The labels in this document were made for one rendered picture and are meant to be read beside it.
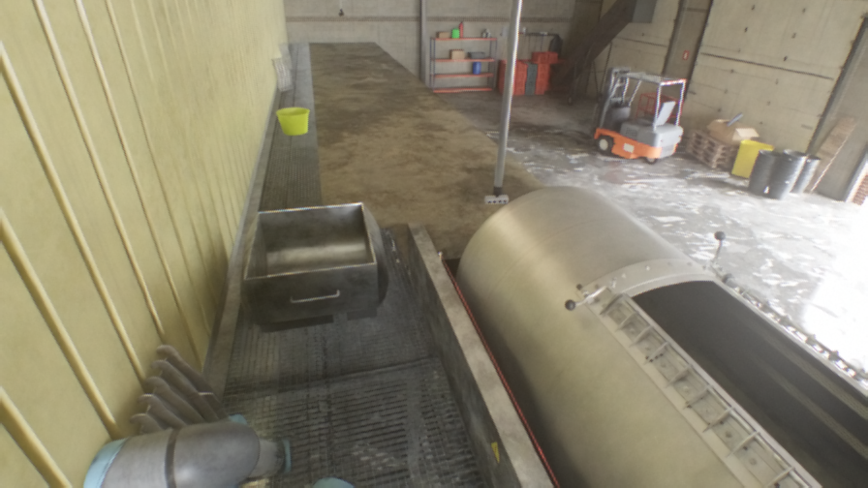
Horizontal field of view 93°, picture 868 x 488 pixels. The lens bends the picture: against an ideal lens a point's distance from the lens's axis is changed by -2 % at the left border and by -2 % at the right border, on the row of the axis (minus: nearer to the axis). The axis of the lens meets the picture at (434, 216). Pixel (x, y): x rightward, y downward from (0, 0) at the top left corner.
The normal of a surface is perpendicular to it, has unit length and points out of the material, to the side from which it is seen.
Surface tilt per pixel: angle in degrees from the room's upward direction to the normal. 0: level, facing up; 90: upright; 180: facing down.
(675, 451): 43
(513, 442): 0
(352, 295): 89
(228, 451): 56
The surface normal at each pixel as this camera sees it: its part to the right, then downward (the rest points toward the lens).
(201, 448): 0.55, -0.62
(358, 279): 0.22, 0.47
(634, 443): -0.72, -0.48
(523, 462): 0.02, -0.87
